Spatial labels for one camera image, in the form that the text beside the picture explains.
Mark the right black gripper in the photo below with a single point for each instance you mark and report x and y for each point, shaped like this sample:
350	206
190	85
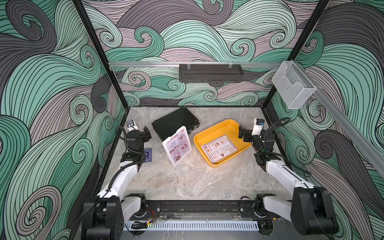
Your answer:
242	131

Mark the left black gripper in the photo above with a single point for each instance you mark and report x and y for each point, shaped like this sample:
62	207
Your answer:
145	135

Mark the pink dessert menu sheet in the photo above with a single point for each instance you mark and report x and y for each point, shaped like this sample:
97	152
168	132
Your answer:
178	147

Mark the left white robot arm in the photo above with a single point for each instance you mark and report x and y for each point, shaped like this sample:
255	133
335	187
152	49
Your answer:
104	216

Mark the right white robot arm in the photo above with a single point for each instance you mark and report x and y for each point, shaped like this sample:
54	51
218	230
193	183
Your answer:
311	209

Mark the small blue card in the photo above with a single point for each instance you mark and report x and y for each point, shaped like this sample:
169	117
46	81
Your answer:
148	153

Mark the black flat case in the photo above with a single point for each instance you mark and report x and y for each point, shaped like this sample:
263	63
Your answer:
169	124

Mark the yellow plastic tray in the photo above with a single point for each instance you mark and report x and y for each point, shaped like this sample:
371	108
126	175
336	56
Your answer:
227	127

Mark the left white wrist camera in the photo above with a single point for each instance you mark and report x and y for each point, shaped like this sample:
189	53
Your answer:
131	126

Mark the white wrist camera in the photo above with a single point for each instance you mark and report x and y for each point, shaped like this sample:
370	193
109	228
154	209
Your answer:
258	127
131	126

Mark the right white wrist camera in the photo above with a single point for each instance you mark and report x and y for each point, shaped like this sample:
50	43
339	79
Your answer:
258	127

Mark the clear wall brochure holder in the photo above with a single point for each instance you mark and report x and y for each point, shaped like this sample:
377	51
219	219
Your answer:
293	84

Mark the black wall shelf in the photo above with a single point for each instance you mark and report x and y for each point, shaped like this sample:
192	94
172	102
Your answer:
215	74

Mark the back aluminium rail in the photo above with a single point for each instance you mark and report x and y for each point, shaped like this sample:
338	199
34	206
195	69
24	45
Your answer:
152	64

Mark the aluminium rail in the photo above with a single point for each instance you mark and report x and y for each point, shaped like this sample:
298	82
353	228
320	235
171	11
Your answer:
152	64
343	102

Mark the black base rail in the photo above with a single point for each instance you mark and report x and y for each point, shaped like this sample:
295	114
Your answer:
166	209

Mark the white slotted cable duct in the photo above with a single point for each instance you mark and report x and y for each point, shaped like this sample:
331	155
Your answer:
197	226

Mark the right aluminium rail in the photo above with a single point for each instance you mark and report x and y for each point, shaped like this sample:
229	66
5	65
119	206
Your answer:
343	102

